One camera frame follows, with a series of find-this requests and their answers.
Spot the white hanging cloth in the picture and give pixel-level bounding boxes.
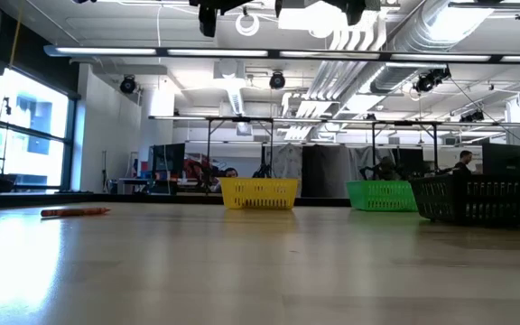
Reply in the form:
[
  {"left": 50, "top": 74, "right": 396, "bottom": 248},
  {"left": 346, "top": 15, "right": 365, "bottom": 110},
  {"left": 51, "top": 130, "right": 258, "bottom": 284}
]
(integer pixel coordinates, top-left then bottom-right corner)
[{"left": 266, "top": 143, "right": 304, "bottom": 195}]

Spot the yellow plastic basket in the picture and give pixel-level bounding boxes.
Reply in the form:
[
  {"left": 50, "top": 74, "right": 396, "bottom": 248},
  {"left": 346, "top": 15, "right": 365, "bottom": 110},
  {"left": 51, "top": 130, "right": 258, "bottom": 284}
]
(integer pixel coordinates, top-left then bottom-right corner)
[{"left": 218, "top": 177, "right": 300, "bottom": 210}]

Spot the black curtain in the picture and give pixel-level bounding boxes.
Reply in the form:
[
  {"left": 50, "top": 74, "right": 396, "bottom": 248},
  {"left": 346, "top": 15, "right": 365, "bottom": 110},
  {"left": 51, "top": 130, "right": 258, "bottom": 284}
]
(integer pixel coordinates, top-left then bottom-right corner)
[{"left": 302, "top": 144, "right": 354, "bottom": 199}]

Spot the black computer monitor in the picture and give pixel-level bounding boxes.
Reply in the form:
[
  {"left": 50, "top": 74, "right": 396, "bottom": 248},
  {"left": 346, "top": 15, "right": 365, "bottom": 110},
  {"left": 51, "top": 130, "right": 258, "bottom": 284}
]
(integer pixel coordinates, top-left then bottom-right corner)
[
  {"left": 151, "top": 143, "right": 187, "bottom": 175},
  {"left": 481, "top": 143, "right": 520, "bottom": 176}
]

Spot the green plastic basket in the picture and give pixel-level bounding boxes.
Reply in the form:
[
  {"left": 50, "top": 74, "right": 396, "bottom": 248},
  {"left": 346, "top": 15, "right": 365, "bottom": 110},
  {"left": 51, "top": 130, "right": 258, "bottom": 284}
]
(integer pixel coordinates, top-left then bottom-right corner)
[{"left": 345, "top": 180, "right": 419, "bottom": 212}]

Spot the long LED light bar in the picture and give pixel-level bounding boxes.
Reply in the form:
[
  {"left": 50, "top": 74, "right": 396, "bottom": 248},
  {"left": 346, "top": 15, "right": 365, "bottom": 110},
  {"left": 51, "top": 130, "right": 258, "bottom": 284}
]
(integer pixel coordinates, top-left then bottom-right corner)
[{"left": 42, "top": 43, "right": 520, "bottom": 64}]

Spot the black plastic basket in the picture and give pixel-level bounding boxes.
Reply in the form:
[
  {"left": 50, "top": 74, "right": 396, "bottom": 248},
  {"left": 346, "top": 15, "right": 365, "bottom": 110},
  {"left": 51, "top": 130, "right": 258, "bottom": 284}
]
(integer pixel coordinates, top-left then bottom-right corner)
[{"left": 408, "top": 173, "right": 520, "bottom": 227}]

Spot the large window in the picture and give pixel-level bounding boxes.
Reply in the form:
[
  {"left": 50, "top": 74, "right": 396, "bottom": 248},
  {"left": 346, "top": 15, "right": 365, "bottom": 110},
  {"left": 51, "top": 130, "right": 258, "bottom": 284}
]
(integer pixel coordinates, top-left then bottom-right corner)
[{"left": 0, "top": 67, "right": 80, "bottom": 191}]

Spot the black background rig frame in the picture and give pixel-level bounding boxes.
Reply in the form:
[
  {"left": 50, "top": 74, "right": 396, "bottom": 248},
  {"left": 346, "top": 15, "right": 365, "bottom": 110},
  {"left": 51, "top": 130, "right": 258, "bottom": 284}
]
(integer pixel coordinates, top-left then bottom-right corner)
[
  {"left": 205, "top": 116, "right": 274, "bottom": 181},
  {"left": 371, "top": 120, "right": 440, "bottom": 175}
]

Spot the black round ceiling camera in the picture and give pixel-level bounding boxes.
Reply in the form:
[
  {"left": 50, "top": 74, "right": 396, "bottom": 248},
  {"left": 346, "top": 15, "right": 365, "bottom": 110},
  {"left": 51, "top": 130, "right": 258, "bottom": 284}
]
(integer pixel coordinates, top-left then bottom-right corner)
[
  {"left": 119, "top": 74, "right": 137, "bottom": 95},
  {"left": 268, "top": 70, "right": 286, "bottom": 90}
]

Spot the black aluminium table frame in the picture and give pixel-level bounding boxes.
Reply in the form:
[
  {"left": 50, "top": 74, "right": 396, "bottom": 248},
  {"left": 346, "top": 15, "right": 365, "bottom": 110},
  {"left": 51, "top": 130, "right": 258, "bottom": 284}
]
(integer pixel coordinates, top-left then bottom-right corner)
[{"left": 0, "top": 189, "right": 354, "bottom": 209}]

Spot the black overhead rig bracket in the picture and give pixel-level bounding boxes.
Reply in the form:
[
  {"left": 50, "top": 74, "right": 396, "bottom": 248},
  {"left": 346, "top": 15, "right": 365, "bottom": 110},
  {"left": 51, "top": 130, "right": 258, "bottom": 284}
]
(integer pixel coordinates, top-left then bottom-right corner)
[{"left": 190, "top": 0, "right": 253, "bottom": 39}]

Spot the black ceiling camera with cables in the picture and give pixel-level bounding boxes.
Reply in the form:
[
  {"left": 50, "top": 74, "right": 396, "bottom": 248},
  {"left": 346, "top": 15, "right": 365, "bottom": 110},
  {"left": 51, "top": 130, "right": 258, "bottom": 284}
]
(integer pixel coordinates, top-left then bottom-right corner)
[{"left": 412, "top": 66, "right": 452, "bottom": 95}]

